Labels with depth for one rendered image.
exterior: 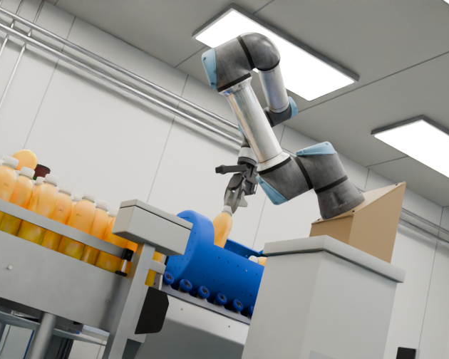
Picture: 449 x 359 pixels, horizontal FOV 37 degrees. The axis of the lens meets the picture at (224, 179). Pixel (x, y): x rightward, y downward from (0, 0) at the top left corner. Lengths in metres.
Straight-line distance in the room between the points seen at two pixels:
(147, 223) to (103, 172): 3.93
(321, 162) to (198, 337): 0.70
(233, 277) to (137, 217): 0.55
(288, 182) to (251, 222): 4.33
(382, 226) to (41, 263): 1.00
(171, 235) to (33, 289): 0.41
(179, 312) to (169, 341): 0.10
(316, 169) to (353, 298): 0.42
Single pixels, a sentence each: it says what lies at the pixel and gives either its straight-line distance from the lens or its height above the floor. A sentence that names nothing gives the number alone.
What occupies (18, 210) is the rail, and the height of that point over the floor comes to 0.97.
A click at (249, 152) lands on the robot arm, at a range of 2.47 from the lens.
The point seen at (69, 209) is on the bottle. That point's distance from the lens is 2.03.
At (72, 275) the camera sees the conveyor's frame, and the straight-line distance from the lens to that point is 1.94.
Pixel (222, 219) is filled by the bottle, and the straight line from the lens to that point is 2.37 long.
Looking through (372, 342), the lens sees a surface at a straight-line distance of 2.05.
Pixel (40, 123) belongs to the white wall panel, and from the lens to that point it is 5.77.
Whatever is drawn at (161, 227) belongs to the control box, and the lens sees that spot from 1.95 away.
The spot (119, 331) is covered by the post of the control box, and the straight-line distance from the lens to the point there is 1.92.
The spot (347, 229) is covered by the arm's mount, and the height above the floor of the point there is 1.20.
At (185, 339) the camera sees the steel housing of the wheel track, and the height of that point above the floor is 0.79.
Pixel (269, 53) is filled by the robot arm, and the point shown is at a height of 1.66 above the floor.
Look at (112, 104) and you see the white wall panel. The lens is 6.01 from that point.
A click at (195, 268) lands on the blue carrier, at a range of 2.26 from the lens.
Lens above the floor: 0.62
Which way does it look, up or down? 18 degrees up
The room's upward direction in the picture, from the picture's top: 16 degrees clockwise
